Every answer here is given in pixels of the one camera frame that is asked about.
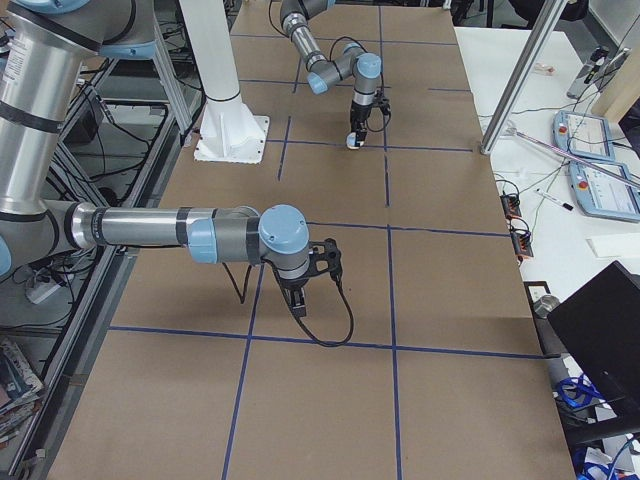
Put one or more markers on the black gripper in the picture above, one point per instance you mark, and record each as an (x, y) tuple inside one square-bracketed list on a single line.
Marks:
[(359, 114), (289, 285)]

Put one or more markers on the light blue white bell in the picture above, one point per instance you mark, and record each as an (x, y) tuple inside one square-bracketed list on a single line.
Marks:
[(353, 143)]

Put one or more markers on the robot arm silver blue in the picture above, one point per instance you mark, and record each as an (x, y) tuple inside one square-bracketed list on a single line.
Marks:
[(323, 72), (51, 42)]

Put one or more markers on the upper orange black connector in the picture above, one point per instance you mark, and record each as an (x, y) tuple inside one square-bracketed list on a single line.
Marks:
[(511, 206)]

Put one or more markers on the orange black connector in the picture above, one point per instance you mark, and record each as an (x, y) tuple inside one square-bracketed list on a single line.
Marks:
[(511, 206), (522, 243)]

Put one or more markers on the lower orange black connector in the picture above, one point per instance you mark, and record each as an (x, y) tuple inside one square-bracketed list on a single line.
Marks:
[(522, 243)]

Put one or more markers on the black marker pen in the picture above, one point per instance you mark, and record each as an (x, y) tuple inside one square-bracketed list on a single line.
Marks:
[(545, 195)]

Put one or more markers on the upper teach pendant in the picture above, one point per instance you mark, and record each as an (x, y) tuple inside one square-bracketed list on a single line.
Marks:
[(583, 135)]

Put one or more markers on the teach pendant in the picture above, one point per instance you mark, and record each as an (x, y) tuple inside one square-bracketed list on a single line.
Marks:
[(583, 135), (602, 196)]

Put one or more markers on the lower teach pendant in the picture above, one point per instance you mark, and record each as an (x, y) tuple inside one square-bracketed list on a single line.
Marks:
[(602, 196)]

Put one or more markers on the silver metal cylinder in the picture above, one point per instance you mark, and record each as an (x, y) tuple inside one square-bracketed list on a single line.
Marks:
[(544, 305)]

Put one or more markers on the white power strip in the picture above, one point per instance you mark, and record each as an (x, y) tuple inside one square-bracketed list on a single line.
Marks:
[(41, 291)]

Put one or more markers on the white flat block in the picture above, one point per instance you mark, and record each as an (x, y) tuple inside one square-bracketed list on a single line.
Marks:
[(615, 246)]

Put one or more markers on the stack of magazines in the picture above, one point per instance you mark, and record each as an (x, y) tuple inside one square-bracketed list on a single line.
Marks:
[(21, 389)]

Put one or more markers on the black laptop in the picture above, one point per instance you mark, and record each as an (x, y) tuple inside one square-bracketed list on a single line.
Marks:
[(599, 326)]

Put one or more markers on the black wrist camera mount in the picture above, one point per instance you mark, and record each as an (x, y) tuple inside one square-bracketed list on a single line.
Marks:
[(325, 257)]

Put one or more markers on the white pedestal column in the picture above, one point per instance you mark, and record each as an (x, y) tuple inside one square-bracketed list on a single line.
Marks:
[(229, 131)]

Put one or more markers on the aluminium frame post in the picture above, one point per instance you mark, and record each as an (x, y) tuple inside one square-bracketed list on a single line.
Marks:
[(541, 31)]

